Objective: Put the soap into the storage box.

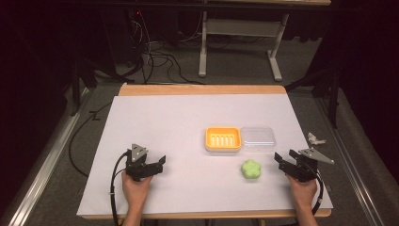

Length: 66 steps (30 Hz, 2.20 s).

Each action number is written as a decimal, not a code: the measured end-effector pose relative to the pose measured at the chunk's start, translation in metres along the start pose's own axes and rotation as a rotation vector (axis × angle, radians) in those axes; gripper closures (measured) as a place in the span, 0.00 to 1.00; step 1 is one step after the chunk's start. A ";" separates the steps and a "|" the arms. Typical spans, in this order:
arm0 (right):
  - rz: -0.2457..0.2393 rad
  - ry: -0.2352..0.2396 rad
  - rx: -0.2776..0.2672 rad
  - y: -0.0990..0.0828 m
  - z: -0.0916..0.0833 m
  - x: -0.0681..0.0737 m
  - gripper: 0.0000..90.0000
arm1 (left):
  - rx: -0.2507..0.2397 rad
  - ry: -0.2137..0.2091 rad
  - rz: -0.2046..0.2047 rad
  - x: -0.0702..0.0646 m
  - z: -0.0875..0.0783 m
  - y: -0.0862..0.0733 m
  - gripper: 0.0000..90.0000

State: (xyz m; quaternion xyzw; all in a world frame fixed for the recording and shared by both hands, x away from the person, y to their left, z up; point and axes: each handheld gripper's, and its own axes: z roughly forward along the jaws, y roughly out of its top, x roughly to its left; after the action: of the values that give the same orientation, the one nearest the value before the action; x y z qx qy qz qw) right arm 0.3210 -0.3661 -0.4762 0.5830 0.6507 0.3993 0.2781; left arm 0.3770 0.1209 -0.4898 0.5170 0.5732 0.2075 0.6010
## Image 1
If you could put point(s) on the small white crumpled piece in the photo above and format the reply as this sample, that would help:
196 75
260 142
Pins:
315 139

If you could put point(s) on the white paper table cover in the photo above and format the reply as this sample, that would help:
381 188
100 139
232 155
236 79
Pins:
175 132

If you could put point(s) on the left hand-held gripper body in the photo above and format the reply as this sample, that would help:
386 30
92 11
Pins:
138 163

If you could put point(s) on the white metal desk frame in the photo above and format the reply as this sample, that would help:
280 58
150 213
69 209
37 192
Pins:
241 27

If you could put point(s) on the clear plastic lid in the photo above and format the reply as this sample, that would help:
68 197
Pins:
258 139

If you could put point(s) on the person's right hand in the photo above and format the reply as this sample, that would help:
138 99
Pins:
303 191

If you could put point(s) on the orange soap dish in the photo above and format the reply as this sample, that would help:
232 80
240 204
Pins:
223 139

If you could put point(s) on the person's left hand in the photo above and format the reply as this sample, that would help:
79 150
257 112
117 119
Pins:
135 190

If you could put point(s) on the green flower-shaped soap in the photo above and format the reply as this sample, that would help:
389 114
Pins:
251 169

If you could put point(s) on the metal floor rail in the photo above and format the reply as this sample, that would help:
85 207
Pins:
40 163
351 157

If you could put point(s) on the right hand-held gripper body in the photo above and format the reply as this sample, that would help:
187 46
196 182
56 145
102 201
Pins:
306 168

